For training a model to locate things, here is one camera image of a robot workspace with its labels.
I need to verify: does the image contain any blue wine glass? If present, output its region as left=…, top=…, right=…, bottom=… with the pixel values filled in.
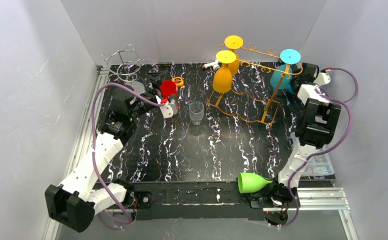
left=270, top=48, right=301, bottom=90

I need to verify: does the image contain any silver round glass rack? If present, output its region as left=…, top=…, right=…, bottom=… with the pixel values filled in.
left=100, top=44, right=145, bottom=95

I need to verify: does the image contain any clear glass tumbler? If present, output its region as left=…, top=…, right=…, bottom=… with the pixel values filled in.
left=189, top=101, right=204, bottom=125

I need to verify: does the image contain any gold wire glass rack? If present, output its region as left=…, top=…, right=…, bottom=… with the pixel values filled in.
left=205, top=43, right=302, bottom=127

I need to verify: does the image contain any orange wine glass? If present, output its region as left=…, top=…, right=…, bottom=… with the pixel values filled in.
left=224, top=35, right=244, bottom=76
left=212, top=50, right=236, bottom=94

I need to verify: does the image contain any green plastic wine glass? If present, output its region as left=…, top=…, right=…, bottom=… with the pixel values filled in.
left=237, top=172, right=273, bottom=194

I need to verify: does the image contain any teal wine glass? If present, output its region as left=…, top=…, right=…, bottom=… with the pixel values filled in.
left=285, top=84, right=294, bottom=95

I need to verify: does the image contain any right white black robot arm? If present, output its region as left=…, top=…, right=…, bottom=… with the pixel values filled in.
left=277, top=62, right=341, bottom=189

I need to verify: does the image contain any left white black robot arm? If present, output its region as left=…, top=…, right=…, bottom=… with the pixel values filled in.
left=45, top=71, right=178, bottom=233

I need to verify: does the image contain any red plastic wine glass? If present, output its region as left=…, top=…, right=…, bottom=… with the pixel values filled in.
left=159, top=80, right=178, bottom=99

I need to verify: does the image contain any white small fitting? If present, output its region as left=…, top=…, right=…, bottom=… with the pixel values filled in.
left=202, top=59, right=220, bottom=71

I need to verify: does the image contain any clear plastic parts box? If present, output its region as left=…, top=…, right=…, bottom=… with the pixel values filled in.
left=302, top=154, right=334, bottom=177

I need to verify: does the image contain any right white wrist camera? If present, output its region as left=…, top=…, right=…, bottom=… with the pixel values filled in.
left=313, top=71, right=331, bottom=86

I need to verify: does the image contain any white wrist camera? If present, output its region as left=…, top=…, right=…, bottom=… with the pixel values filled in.
left=313, top=71, right=331, bottom=86
left=159, top=98, right=179, bottom=119

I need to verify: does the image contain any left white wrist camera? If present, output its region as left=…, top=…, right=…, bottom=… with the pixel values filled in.
left=159, top=98, right=179, bottom=119

